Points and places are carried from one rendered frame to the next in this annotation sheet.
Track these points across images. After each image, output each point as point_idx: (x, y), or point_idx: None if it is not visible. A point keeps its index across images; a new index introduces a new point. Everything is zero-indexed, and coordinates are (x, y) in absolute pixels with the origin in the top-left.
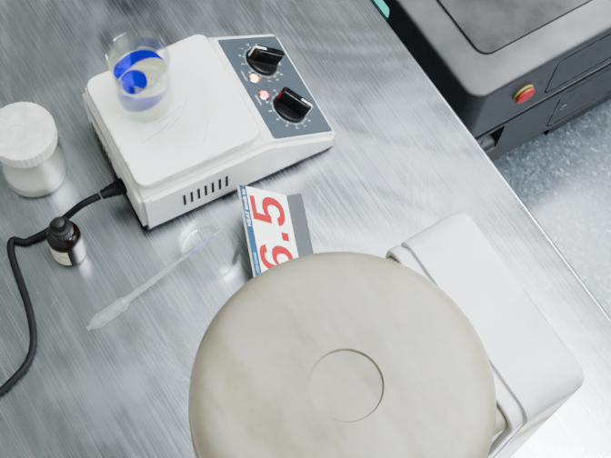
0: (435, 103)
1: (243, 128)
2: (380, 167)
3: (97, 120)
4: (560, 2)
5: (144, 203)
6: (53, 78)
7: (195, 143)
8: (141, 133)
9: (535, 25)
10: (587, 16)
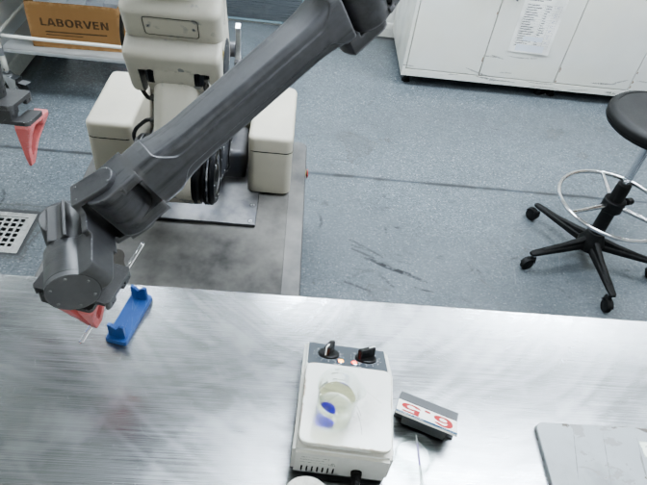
0: (383, 306)
1: (382, 378)
2: (405, 348)
3: (320, 453)
4: (275, 268)
5: (390, 461)
6: (241, 475)
7: (378, 406)
8: (354, 430)
9: (279, 283)
10: (290, 264)
